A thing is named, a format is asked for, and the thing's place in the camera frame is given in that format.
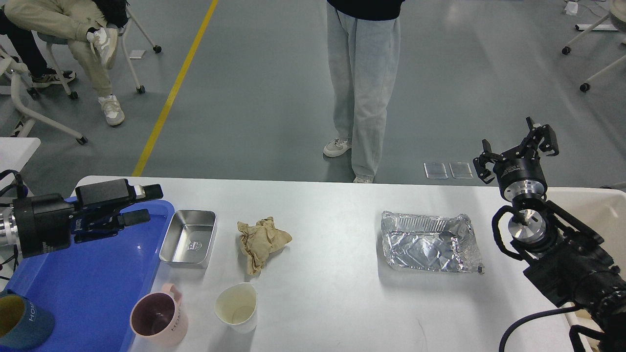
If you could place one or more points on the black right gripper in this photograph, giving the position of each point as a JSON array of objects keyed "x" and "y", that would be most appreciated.
[{"x": 522, "y": 175}]

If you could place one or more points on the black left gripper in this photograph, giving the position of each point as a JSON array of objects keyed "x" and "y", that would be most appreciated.
[{"x": 43, "y": 221}]

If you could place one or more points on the stainless steel rectangular container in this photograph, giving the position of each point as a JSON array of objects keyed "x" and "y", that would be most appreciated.
[{"x": 188, "y": 241}]

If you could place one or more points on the pink mug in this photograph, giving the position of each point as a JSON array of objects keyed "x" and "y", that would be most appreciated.
[{"x": 160, "y": 318}]

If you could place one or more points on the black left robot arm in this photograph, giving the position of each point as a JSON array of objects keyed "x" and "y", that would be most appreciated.
[{"x": 18, "y": 189}]

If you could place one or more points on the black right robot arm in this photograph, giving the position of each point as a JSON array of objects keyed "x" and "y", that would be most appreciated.
[{"x": 566, "y": 262}]

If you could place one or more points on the clear floor plate right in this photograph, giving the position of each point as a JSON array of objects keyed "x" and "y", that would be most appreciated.
[{"x": 461, "y": 170}]

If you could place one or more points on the clear floor plate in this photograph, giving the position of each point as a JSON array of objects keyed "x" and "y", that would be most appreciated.
[
  {"x": 461, "y": 170},
  {"x": 435, "y": 170}
]

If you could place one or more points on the clear floor plate left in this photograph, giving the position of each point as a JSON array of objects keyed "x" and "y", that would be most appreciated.
[{"x": 435, "y": 170}]

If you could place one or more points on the blue plastic tray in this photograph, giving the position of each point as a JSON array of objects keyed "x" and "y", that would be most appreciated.
[{"x": 91, "y": 288}]

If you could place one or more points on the white side table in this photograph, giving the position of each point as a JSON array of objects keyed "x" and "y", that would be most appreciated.
[{"x": 15, "y": 152}]

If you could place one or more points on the aluminium foil tray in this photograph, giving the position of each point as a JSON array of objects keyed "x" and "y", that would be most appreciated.
[{"x": 430, "y": 243}]

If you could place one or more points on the white plastic bin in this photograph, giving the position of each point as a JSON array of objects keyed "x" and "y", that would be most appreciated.
[{"x": 604, "y": 211}]

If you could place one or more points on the dark blue mug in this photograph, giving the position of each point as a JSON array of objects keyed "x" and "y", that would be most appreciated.
[{"x": 23, "y": 324}]

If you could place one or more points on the crumpled brown paper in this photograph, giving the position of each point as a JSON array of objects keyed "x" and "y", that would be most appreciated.
[{"x": 257, "y": 242}]

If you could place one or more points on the white paper cup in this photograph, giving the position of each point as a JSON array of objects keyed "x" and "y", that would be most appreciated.
[{"x": 236, "y": 307}]

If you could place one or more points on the standing person grey trousers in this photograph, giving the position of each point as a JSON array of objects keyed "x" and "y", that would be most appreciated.
[{"x": 363, "y": 51}]

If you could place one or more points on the seated person beige clothes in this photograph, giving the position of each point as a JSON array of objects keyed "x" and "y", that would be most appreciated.
[{"x": 91, "y": 28}]

